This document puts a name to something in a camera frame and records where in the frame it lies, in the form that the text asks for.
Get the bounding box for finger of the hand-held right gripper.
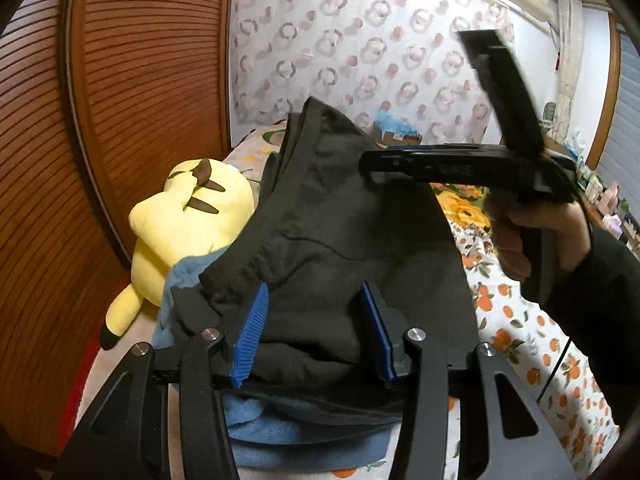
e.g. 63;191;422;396
360;144;506;187
457;29;546;155

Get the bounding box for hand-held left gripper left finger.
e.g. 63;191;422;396
52;282;271;480

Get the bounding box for orange print bedsheet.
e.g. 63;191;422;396
330;220;626;480

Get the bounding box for tied cream curtain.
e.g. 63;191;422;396
555;0;583;141

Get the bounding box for blue denim pants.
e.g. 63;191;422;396
152;255;401;472

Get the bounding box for wooden slatted wardrobe door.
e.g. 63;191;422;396
0;0;236;461

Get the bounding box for ring patterned curtain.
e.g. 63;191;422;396
230;0;516;143

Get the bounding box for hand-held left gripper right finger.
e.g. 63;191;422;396
360;281;576;480

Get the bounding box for black pants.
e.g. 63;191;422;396
170;96;483;418

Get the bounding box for person's right forearm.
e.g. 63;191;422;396
542;232;640;431

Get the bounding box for person's right hand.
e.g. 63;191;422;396
485;194;594;283

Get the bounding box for cardboard box with blue bags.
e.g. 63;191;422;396
372;110;423;148

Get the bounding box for yellow plush toy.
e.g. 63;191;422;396
100;157;256;351

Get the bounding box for grey window blind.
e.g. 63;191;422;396
597;30;640;201

